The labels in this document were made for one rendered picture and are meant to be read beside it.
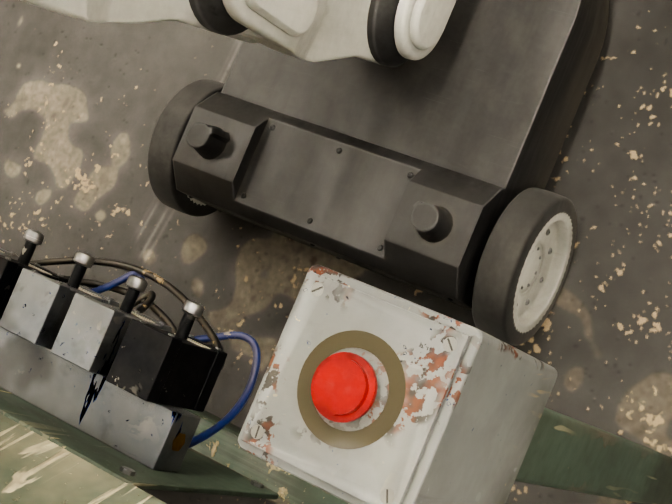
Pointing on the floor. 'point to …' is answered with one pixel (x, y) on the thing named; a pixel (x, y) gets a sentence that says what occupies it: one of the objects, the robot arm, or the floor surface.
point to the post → (594, 462)
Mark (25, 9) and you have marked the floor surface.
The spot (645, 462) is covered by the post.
